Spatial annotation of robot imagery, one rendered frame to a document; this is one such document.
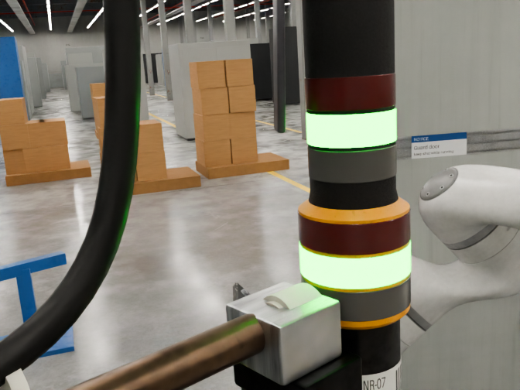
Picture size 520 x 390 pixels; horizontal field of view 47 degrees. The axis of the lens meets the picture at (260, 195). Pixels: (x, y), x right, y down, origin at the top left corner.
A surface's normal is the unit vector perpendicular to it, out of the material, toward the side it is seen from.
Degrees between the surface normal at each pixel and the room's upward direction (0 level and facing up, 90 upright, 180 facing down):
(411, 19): 90
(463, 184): 39
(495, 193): 46
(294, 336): 90
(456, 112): 89
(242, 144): 90
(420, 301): 81
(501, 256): 98
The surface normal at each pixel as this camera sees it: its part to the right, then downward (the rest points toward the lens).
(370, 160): 0.26, 0.20
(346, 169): -0.26, 0.23
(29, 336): 0.31, -0.36
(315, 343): 0.66, 0.13
